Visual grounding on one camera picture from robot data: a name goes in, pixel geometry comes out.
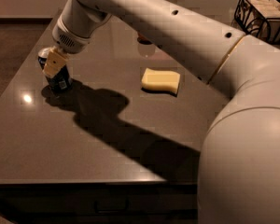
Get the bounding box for red apple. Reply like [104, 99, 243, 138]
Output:
[137, 34, 150, 44]

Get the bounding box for dark cabinet drawer handle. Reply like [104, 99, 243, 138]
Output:
[93, 199, 129, 214]

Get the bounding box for white napkins in basket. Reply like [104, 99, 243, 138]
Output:
[244, 0, 280, 42]

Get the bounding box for black wire basket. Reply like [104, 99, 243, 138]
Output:
[233, 0, 280, 45]

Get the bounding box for blue pepsi can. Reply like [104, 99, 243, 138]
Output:
[38, 48, 72, 92]

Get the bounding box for yellow sponge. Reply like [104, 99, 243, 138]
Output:
[141, 68, 180, 94]

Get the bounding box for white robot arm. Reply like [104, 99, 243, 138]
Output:
[45, 0, 280, 224]

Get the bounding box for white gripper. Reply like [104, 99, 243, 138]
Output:
[43, 0, 110, 78]

